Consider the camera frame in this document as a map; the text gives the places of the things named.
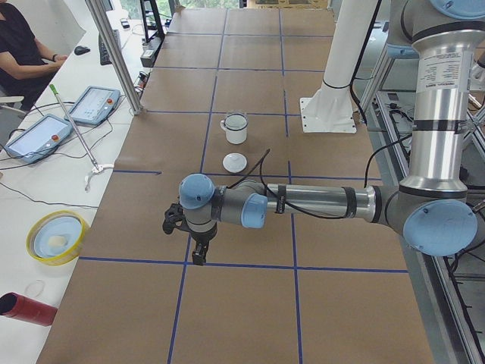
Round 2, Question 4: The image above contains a black keyboard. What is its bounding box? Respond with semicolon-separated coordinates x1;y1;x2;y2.
99;30;121;66

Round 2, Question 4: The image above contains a yellow tape roll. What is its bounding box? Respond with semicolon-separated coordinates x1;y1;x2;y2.
26;210;89;266

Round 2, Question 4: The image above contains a white enamel mug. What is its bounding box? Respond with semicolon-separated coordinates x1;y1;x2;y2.
220;115;248;145

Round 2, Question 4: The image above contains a seated person black shirt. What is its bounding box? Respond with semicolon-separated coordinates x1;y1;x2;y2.
1;1;67;111

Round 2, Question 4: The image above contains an aluminium side rail frame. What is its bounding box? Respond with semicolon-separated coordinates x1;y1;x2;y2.
362;52;484;363

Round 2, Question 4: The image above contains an aluminium frame post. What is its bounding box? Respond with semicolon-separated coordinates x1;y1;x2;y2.
86;0;142;115

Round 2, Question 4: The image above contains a near blue teach pendant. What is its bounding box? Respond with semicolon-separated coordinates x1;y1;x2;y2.
5;114;73;164

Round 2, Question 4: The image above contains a red cylinder tube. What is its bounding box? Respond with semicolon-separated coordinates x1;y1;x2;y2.
1;292;58;326

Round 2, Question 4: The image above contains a blue teach pendant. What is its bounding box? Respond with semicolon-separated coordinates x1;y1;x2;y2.
69;86;120;126
5;114;73;164

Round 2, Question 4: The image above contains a long grabber stick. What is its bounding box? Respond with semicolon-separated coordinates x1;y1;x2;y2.
49;83;114;192

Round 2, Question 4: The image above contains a white mug lid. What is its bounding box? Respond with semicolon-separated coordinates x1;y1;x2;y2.
222;152;247;174

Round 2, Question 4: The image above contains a black computer mouse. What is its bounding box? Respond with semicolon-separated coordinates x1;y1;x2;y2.
74;45;91;55

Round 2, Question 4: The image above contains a far blue teach pendant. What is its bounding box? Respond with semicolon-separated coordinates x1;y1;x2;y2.
69;86;120;126

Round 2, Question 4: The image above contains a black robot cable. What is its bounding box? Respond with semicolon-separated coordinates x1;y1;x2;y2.
227;149;414;220

